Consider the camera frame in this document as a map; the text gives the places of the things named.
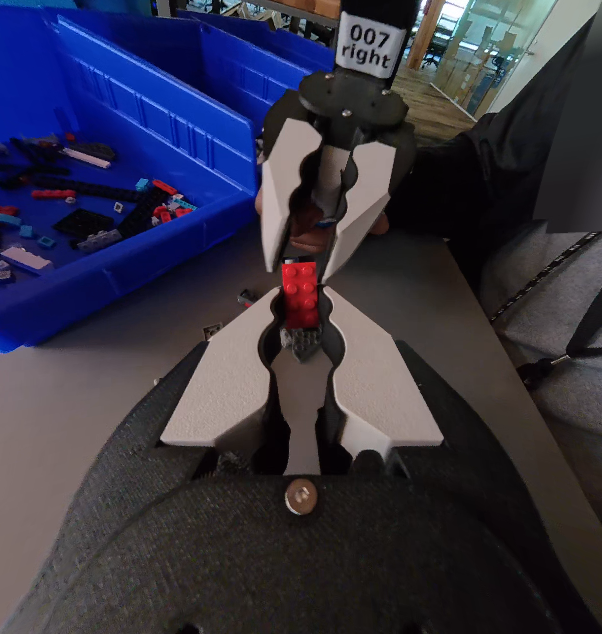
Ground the red 2x4 lego brick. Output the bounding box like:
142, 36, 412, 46
280, 255, 322, 331

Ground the person's right forearm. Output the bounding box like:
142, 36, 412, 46
384, 15, 599, 293

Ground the black shoulder strap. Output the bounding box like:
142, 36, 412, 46
515, 281, 602, 388

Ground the grey sweatshirt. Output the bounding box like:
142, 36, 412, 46
478, 222, 602, 538

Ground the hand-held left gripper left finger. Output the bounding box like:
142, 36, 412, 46
159, 286, 293, 475

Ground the pile of mixed toy bricks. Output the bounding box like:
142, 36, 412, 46
0, 131, 198, 286

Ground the blue plastic bin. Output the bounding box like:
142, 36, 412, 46
57, 12, 304, 164
176, 9, 337, 75
0, 5, 260, 356

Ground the person's right hand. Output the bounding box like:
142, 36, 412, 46
254, 187, 392, 254

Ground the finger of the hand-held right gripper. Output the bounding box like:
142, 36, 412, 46
322, 144, 399, 281
260, 119, 325, 274

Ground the black patterned cord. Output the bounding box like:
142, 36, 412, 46
488, 229, 602, 326

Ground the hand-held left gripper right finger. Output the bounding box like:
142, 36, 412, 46
317, 285, 445, 475

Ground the dark grey wedge plate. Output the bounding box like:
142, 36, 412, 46
279, 326, 326, 364

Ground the grey desk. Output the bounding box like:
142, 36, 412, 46
0, 225, 602, 634

